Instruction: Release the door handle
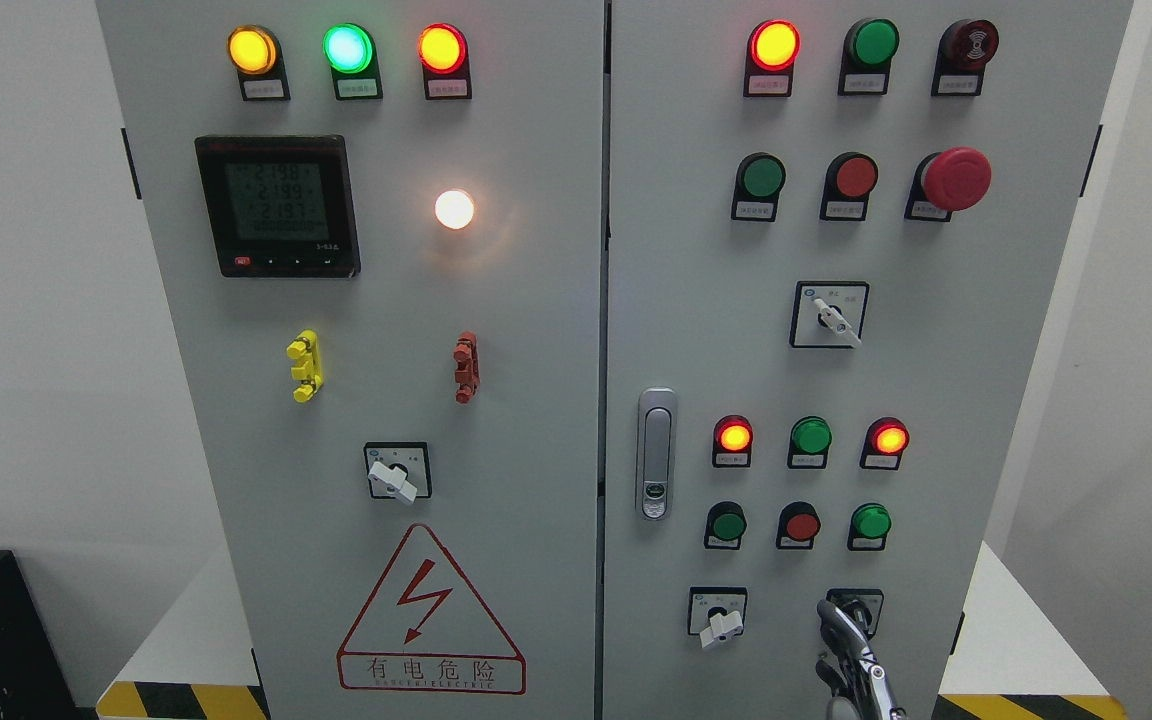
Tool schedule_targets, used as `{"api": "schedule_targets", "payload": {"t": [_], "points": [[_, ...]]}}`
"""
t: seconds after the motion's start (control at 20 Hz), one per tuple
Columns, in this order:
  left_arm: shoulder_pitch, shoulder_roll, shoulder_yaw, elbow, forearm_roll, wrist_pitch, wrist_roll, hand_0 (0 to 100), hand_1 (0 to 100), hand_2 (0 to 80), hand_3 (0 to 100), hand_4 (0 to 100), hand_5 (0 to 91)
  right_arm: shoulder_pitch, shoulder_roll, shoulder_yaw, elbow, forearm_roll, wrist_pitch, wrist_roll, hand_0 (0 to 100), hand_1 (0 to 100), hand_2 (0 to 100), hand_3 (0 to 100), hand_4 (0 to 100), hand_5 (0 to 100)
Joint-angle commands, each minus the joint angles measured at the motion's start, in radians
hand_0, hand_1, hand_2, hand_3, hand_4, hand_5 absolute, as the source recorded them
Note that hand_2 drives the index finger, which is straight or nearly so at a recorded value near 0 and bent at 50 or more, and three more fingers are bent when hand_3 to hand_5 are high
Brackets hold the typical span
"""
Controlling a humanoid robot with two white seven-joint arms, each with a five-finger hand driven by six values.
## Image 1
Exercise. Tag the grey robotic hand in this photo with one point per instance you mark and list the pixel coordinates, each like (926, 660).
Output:
(859, 682)

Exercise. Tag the silver door handle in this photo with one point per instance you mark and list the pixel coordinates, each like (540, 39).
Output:
(656, 410)

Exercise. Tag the grey right cabinet door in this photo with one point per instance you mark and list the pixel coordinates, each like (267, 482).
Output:
(702, 304)

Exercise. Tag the grey cabinet door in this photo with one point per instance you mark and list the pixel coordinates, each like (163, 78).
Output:
(702, 304)
(513, 471)

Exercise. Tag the grey left cabinet door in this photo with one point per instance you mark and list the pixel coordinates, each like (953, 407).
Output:
(513, 471)

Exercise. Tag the white platform hazard stripes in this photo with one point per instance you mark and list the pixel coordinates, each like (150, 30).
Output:
(1009, 662)

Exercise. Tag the green button fourth row right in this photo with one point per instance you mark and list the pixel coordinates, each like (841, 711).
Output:
(869, 527)

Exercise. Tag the green button fourth row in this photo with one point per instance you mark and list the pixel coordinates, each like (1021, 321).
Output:
(726, 524)
(869, 527)

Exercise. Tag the red button fourth row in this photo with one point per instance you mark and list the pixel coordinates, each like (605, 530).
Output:
(798, 527)

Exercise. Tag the green button fourth row left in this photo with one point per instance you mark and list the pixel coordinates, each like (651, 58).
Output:
(726, 524)

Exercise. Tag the red lit light third row right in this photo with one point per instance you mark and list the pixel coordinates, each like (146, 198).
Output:
(884, 443)

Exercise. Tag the red lit light third row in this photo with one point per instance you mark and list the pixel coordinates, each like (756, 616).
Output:
(884, 443)
(732, 443)

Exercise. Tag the green button third row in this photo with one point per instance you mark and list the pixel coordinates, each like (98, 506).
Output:
(810, 439)

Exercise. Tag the red lit light third row left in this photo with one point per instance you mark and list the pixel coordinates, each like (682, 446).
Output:
(732, 443)

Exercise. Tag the red high voltage warning sticker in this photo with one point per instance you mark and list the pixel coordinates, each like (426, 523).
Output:
(425, 628)

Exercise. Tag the red button second row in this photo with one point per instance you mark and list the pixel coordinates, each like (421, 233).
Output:
(850, 178)

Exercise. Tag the red terminal connector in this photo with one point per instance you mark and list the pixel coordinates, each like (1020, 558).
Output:
(466, 367)

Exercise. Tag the red emergency stop button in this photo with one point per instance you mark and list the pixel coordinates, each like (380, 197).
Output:
(951, 180)

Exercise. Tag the green button second row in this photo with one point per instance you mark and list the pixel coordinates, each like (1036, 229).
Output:
(759, 180)

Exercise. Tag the white lit indicator light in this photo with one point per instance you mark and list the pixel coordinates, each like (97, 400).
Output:
(455, 209)

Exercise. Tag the yellow terminal connector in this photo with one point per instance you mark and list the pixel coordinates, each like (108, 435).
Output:
(306, 367)

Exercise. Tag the green button top right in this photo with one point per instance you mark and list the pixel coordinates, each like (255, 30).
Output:
(869, 47)

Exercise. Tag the red lit light top right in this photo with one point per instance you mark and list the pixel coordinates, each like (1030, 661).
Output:
(771, 53)

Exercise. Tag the dark red buzzer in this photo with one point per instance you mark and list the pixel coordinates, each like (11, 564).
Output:
(966, 47)

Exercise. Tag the black digital power meter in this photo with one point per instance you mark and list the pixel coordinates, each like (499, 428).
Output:
(279, 206)

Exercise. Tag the red lit indicator light left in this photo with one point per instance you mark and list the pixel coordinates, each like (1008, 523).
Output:
(443, 52)

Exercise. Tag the green lit indicator light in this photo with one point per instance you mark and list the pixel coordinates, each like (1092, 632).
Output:
(353, 60)

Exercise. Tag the yellow indicator light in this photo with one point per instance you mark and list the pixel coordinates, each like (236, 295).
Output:
(257, 56)

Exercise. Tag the lower right rotary switch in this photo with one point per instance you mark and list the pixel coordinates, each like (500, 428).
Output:
(871, 600)

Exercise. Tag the lower left rotary switch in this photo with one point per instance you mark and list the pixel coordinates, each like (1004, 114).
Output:
(716, 614)

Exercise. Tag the upper right rotary switch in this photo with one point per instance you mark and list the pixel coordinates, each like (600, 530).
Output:
(828, 314)

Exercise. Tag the left door rotary switch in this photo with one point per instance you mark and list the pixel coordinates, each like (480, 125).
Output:
(398, 471)

